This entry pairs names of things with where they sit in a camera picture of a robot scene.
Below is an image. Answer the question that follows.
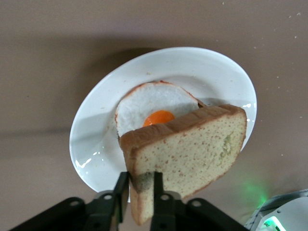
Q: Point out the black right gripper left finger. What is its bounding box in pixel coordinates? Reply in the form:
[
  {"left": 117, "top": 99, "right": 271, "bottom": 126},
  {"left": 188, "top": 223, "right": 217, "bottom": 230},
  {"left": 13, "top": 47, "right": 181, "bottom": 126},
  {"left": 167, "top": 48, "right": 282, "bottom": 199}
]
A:
[{"left": 84, "top": 171, "right": 130, "bottom": 231}]

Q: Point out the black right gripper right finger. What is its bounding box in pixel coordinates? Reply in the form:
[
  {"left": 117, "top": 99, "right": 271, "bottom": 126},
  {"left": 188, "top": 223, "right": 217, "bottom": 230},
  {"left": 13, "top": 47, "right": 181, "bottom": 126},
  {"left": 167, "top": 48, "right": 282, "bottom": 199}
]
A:
[{"left": 150, "top": 171, "right": 188, "bottom": 231}]

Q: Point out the white round plate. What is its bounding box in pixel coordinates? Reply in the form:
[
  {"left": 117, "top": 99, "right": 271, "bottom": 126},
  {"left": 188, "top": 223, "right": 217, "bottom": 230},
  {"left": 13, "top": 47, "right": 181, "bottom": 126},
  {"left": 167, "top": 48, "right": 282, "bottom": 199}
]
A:
[{"left": 69, "top": 47, "right": 257, "bottom": 193}]

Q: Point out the fried egg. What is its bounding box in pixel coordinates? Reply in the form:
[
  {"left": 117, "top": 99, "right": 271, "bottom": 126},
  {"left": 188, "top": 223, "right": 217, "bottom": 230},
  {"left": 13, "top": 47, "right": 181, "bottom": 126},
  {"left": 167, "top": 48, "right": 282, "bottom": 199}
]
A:
[{"left": 115, "top": 81, "right": 205, "bottom": 138}]

